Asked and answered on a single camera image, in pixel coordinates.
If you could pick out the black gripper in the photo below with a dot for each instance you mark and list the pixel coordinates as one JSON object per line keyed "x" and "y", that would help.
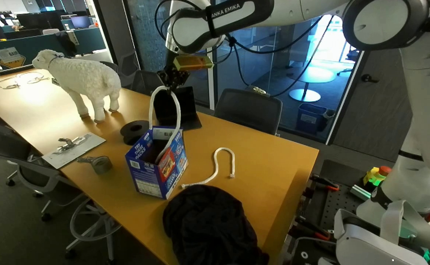
{"x": 172, "y": 76}

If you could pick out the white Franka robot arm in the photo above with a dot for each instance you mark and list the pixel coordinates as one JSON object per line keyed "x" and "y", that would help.
{"x": 421, "y": 123}

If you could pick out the blue cardboard snack box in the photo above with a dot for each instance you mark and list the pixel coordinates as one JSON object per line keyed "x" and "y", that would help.
{"x": 157, "y": 170}

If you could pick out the yellow cardboard box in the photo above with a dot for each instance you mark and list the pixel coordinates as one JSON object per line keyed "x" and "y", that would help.
{"x": 10, "y": 58}

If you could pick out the black laptop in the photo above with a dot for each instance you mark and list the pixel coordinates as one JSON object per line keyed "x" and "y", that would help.
{"x": 190, "y": 108}

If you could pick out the black tape roll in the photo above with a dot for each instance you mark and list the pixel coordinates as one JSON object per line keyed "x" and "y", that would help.
{"x": 135, "y": 132}

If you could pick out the dark grey office chair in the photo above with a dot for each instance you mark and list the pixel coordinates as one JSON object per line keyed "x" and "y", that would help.
{"x": 249, "y": 111}

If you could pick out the white toy sheep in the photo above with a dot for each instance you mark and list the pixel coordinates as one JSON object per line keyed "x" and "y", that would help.
{"x": 84, "y": 79}

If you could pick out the grey handheld object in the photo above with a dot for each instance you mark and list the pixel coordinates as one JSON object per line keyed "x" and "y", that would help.
{"x": 98, "y": 164}

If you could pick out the computer monitor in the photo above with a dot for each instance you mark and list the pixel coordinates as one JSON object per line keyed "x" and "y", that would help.
{"x": 81, "y": 21}

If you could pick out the metal clip tool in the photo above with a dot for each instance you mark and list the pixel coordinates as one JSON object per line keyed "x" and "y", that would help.
{"x": 72, "y": 142}

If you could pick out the grey clipboard paper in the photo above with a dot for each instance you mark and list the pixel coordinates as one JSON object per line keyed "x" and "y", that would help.
{"x": 72, "y": 155}

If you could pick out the round blue table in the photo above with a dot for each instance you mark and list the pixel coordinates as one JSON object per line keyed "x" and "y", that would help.
{"x": 305, "y": 95}

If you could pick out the teal desk partition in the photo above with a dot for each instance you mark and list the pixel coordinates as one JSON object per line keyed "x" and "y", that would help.
{"x": 42, "y": 45}

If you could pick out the black cloth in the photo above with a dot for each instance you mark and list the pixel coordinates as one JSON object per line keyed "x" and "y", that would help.
{"x": 209, "y": 226}

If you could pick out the blue storage bin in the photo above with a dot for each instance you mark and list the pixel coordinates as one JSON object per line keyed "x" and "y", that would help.
{"x": 315, "y": 120}

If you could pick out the grey rolling office chair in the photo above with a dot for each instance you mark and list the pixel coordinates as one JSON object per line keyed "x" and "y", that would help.
{"x": 9, "y": 148}

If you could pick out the green red emergency button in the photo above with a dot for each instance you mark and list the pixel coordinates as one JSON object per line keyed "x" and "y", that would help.
{"x": 374, "y": 177}

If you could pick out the yellowish wrist camera box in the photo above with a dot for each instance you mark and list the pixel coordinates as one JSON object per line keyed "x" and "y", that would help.
{"x": 191, "y": 62}

